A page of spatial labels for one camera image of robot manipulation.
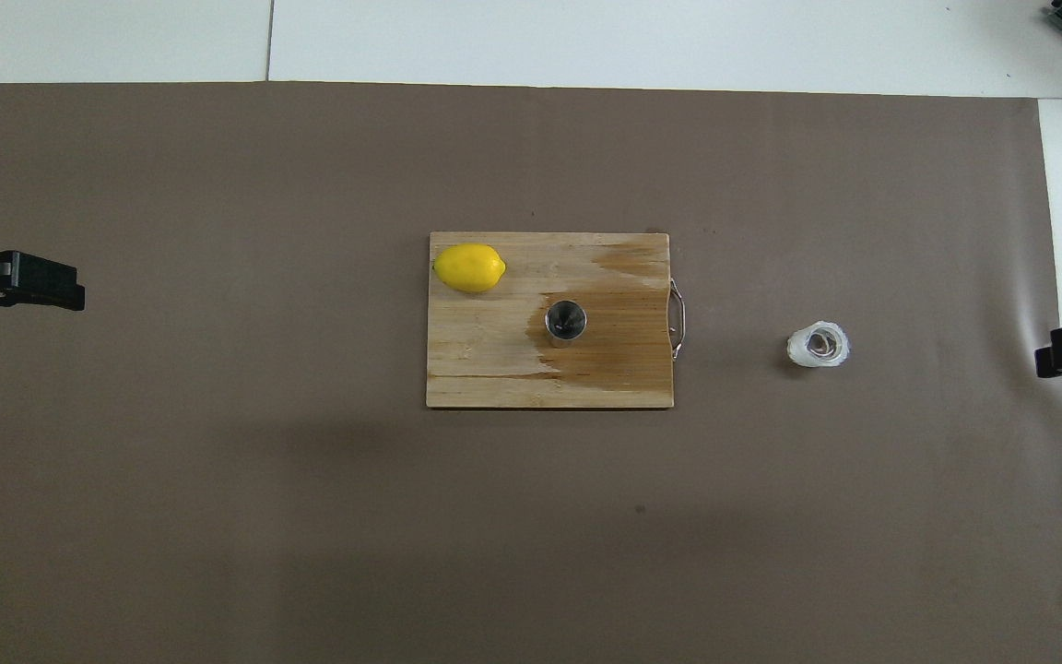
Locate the steel double jigger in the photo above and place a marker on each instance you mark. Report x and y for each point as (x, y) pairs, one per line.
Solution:
(565, 321)

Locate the brown paper table mat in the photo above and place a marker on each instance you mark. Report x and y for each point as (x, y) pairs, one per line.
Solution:
(310, 184)

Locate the yellow lemon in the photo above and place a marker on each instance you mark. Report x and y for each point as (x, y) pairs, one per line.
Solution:
(468, 267)

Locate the clear frosted plastic cup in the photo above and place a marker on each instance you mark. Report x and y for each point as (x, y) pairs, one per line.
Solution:
(819, 345)

